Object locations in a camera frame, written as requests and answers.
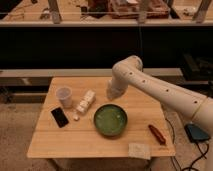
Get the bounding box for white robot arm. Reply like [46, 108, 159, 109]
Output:
[107, 55, 213, 171]

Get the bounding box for green ceramic bowl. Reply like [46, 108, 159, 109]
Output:
[93, 104, 128, 136]

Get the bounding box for wooden table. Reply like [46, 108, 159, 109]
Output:
[27, 77, 175, 158]

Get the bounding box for translucent plastic cup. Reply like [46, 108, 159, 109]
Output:
[55, 87, 72, 108]

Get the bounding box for black smartphone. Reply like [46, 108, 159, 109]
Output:
[51, 107, 69, 128]

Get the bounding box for red-brown pocket knife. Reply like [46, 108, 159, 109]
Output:
[149, 125, 166, 145]

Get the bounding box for blue power adapter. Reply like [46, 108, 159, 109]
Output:
[184, 124, 210, 143]

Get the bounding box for wooden workbench shelf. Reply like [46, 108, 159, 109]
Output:
[0, 0, 213, 27]

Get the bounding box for black floor cable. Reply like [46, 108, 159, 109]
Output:
[164, 117, 209, 171]

